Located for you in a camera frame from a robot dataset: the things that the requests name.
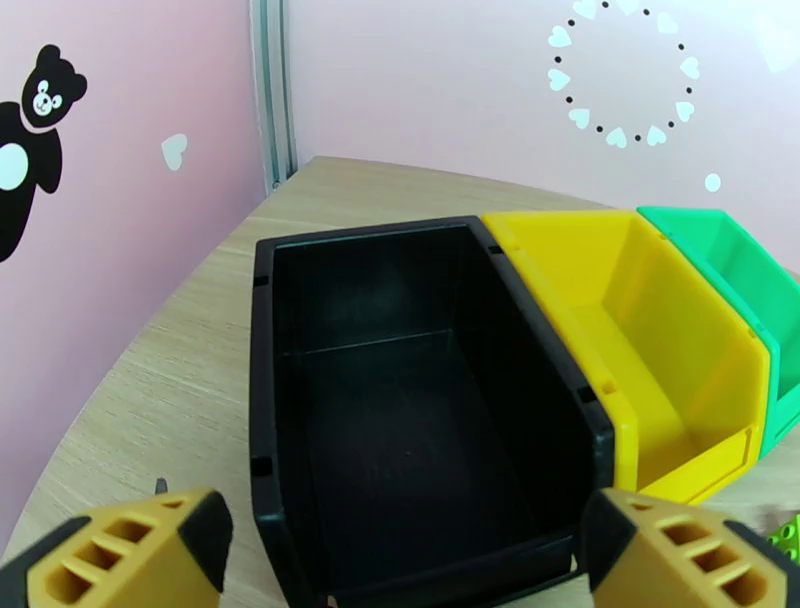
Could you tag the green lego brick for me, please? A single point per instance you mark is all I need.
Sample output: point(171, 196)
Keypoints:
point(786, 539)

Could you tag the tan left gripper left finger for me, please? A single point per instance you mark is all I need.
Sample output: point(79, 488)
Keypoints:
point(125, 562)

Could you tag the yellow plastic storage bin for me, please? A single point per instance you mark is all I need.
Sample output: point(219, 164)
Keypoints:
point(625, 281)

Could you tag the white heart wall sticker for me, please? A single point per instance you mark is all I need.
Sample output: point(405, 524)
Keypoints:
point(174, 152)

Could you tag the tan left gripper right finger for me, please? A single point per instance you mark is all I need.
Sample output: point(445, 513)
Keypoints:
point(675, 562)

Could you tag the green plastic storage bin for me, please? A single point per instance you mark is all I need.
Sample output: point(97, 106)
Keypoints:
point(744, 269)

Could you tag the black plastic storage bin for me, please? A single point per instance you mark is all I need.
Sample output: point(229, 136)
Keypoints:
point(400, 437)

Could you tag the black bear wall sticker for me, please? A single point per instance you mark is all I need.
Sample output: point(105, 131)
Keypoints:
point(25, 187)

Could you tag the grey aluminium frame post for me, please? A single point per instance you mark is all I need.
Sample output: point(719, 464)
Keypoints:
point(275, 94)

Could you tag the white dot wall sticker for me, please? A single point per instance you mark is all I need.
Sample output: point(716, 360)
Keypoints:
point(712, 182)

